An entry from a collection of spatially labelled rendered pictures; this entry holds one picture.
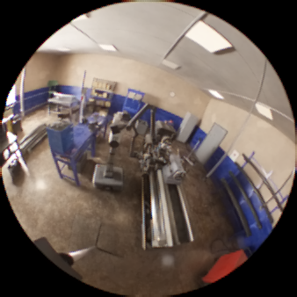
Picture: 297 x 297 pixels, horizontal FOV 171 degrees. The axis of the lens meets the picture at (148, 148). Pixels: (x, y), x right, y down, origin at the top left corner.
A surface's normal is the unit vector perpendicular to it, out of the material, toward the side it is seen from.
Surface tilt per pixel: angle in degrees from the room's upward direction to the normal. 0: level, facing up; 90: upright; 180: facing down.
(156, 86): 90
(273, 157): 90
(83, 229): 0
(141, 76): 90
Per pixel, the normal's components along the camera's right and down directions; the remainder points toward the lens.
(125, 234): 0.36, -0.78
